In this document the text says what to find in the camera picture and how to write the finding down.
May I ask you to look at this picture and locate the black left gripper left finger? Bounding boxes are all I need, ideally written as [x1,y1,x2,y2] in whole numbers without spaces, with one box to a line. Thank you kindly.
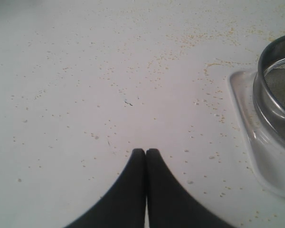
[67,149,146,228]

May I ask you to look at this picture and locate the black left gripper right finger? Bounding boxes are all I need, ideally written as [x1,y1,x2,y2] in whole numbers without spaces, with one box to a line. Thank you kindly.
[146,149,232,228]

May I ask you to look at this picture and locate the round steel mesh sieve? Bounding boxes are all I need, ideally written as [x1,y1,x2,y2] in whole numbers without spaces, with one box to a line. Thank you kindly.
[253,35,285,145]

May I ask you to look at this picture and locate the white rectangular plastic tray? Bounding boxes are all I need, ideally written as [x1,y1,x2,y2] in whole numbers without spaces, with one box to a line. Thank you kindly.
[228,70,285,198]

